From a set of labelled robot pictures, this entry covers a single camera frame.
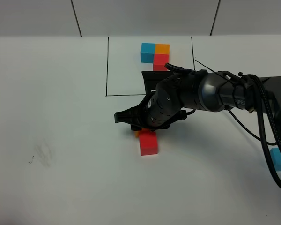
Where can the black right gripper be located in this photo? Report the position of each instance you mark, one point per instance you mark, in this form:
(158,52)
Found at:
(163,105)

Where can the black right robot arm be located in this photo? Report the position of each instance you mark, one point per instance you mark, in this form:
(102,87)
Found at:
(218,93)

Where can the red template cube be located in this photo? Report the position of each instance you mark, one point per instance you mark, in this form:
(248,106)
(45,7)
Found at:
(159,62)

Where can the blue template cube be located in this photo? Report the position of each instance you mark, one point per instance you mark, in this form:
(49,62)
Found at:
(147,52)

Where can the orange template cube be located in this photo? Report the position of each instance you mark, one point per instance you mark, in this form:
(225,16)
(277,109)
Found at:
(163,49)

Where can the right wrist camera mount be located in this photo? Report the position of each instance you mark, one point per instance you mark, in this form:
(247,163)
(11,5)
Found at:
(152,78)

